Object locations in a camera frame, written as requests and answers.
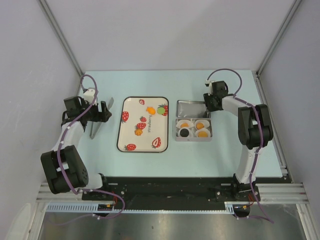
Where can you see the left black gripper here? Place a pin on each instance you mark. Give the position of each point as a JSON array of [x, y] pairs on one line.
[[103, 116]]

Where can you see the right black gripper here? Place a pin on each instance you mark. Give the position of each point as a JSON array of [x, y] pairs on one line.
[[209, 107]]

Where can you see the silver tin lid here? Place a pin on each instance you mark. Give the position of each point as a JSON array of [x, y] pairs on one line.
[[191, 109]]

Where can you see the orange flower cookie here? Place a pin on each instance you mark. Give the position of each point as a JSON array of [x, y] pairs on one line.
[[200, 125]]

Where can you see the metal serving tongs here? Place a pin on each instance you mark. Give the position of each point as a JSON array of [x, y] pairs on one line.
[[95, 126]]

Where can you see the orange round cookie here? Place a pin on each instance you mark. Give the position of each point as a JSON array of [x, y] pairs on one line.
[[202, 134], [184, 125]]

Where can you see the black round cookie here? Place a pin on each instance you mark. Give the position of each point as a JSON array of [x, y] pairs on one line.
[[184, 132]]

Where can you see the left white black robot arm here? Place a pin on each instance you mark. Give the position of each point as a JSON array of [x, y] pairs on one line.
[[64, 155]]

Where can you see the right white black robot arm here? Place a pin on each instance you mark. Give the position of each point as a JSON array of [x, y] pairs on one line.
[[255, 131]]

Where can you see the white paper cup back right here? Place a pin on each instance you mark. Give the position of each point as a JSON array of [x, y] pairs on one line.
[[204, 121]]

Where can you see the white paper cup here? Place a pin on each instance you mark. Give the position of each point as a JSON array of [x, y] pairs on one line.
[[190, 134], [190, 123], [204, 121], [205, 130]]

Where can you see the white paper cup back left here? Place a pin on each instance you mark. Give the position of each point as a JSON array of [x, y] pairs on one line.
[[190, 123]]

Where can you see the white paper cup front right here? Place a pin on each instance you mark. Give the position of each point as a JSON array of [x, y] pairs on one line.
[[205, 130]]

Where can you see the white paper cup front left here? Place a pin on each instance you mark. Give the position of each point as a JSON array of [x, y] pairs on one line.
[[190, 134]]

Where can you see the orange fish shaped cookie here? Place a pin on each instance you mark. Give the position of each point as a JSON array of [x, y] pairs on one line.
[[151, 110]]

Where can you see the silver tin box base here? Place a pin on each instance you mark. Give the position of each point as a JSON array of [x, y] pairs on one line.
[[193, 130]]

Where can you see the green round cookie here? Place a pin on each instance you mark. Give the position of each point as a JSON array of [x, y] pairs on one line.
[[161, 110]]

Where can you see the strawberry pattern white tray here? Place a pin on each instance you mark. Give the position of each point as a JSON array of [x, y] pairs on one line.
[[155, 136]]

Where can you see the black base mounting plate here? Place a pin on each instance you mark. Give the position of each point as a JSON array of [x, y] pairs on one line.
[[166, 193]]

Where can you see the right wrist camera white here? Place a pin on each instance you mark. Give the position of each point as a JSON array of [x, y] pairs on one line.
[[211, 84]]

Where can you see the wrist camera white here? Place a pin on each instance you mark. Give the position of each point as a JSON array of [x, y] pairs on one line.
[[211, 84], [89, 96]]

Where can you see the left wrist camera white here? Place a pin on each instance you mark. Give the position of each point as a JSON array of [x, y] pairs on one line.
[[89, 96]]

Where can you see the white slotted cable duct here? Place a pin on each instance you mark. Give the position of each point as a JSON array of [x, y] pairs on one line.
[[97, 208]]

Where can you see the left aluminium frame post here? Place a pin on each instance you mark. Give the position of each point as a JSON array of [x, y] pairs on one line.
[[48, 13]]

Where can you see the aluminium frame post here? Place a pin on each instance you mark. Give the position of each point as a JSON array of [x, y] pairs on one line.
[[279, 35], [48, 13]]

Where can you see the right aluminium frame post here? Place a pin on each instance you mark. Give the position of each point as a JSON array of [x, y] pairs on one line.
[[279, 35]]

